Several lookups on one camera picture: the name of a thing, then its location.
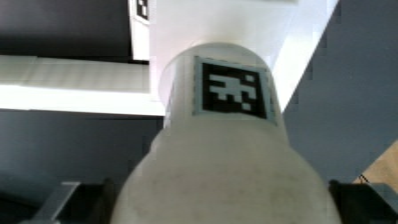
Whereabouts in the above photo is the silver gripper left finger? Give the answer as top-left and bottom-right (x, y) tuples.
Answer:
(19, 182), (81, 224)

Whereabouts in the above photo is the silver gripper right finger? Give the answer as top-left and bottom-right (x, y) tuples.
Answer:
(369, 183), (398, 224)

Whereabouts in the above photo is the white fence frame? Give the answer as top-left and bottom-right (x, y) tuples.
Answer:
(0, 55), (165, 116)

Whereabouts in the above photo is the white lamp bulb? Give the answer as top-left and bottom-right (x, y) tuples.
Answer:
(109, 43), (340, 224)

